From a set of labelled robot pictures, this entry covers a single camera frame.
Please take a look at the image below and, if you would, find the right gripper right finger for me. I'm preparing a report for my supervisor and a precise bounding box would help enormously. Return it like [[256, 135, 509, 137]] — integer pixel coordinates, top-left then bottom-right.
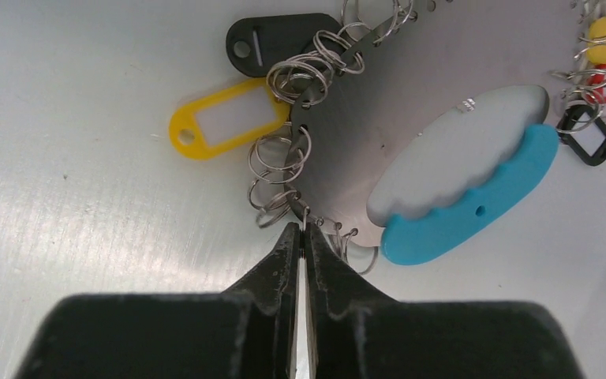
[[302, 224, 584, 378]]

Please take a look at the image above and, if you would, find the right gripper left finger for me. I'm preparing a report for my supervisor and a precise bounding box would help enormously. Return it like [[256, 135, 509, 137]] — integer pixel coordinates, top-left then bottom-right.
[[16, 223, 302, 378]]

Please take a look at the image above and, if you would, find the metal key organizer ring plate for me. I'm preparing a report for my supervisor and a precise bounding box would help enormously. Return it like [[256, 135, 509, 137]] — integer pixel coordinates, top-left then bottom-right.
[[245, 0, 606, 276]]

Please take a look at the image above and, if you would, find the small black frame key tag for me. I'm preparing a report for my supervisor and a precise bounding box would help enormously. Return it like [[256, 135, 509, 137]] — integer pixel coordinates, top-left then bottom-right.
[[556, 104, 606, 167]]

